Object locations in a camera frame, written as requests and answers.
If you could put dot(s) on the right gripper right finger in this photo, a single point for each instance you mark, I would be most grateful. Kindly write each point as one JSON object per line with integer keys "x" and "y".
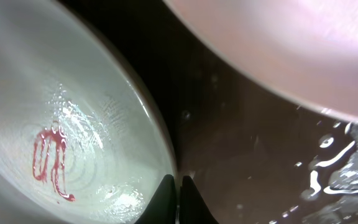
{"x": 193, "y": 209}

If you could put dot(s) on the white plate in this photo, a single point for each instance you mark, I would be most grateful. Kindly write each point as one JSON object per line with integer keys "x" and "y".
{"x": 303, "y": 50}

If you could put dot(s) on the large brown serving tray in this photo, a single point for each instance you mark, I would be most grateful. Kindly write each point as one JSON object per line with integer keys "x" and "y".
{"x": 253, "y": 156}

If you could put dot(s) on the pale green plate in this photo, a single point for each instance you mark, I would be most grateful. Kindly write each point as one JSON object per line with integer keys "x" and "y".
{"x": 81, "y": 140}

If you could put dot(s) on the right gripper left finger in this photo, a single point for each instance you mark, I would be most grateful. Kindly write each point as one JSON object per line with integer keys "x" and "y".
{"x": 162, "y": 206}

